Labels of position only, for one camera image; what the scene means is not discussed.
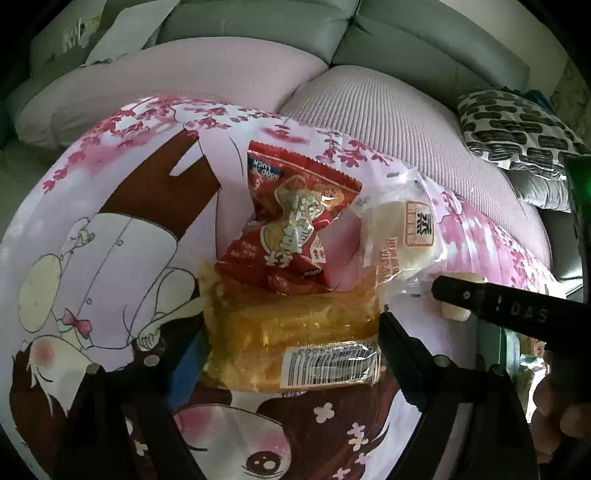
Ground grey-green sofa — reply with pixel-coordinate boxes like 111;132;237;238
0;0;583;287

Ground red snack packet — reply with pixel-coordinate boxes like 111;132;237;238
216;141;362;295

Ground pale printed box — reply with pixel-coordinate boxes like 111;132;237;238
30;14;105;70

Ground black and white patterned pillow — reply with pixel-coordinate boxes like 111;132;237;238
457;90;589;171

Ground labelled clear white bun packet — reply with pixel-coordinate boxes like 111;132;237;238
351;168;451;305

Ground pink knitted sofa cover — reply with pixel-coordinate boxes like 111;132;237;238
18;46;552;278

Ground pink printed blanket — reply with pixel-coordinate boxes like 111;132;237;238
0;95;561;480

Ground clear yellow cake packet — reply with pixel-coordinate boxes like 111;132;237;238
198;261;386;394

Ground person's right hand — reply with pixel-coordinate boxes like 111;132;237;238
527;348;591;464

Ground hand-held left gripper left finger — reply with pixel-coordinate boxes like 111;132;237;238
55;318;213;480

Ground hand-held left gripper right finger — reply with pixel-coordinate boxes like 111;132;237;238
378;311;539;480

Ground teal shallow cardboard box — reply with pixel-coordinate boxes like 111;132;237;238
478;318;536;416

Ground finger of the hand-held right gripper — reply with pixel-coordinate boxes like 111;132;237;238
431;274;492;326

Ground white paper sheet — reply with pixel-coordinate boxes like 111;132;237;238
85;0;183;65

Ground grey pillow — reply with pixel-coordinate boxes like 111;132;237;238
510;166;573;212

